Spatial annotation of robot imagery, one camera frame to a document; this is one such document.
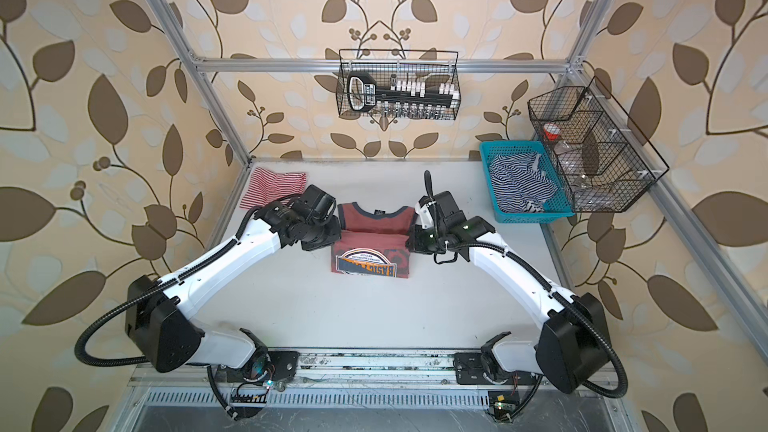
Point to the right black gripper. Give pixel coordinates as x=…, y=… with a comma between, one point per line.
x=414, y=241

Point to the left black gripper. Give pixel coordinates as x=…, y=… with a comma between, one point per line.
x=335, y=234

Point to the red white striped tank top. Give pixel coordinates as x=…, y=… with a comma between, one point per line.
x=265, y=186

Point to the maroon tank top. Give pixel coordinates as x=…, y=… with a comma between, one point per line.
x=372, y=243

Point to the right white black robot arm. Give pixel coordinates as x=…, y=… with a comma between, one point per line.
x=574, y=347

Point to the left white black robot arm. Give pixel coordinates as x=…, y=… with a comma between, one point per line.
x=161, y=314

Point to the navy white striped tank top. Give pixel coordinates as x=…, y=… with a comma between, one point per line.
x=520, y=184

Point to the teal plastic basket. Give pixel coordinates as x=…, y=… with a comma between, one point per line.
x=558, y=207

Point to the black tool with vials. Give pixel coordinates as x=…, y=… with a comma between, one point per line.
x=407, y=98

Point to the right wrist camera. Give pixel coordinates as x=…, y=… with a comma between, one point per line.
x=424, y=217

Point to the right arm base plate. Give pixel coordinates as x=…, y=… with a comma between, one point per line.
x=479, y=368

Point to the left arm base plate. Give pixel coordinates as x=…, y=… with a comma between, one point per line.
x=273, y=366

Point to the aluminium front rail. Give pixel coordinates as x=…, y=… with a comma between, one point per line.
x=391, y=367

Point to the black wire basket back wall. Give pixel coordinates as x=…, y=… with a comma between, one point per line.
x=433, y=66

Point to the black wire basket wall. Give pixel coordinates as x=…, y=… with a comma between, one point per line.
x=605, y=160
x=433, y=66

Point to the black wire basket right wall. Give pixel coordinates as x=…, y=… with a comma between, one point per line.
x=605, y=160

